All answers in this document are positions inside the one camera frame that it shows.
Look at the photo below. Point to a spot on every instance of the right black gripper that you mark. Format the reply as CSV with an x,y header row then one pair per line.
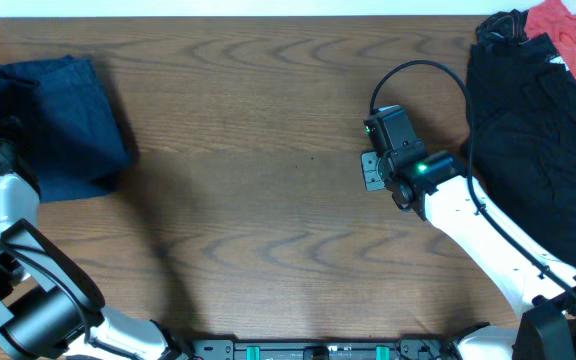
x,y
369,170

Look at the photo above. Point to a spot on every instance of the navy blue denim shorts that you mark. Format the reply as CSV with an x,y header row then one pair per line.
x,y
58,113

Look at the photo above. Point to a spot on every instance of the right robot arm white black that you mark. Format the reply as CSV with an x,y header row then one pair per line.
x,y
539,287

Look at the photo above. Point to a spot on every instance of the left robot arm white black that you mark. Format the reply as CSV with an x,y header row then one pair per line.
x,y
49,307

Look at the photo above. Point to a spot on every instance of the black garment pile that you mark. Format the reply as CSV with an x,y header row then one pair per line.
x,y
524,105

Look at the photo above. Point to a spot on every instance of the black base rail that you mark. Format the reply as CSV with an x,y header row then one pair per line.
x,y
318,350

